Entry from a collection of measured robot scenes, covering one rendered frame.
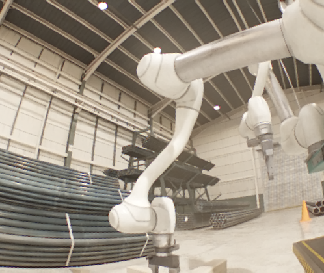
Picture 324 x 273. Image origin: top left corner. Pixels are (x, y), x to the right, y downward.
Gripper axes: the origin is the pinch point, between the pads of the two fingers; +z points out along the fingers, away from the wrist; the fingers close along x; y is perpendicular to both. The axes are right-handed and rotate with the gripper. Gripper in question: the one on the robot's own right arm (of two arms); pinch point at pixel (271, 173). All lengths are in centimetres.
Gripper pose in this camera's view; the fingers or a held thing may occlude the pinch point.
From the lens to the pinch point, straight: 90.0
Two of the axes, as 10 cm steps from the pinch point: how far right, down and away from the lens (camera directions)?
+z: 0.1, 9.2, -3.9
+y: 8.8, -1.9, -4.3
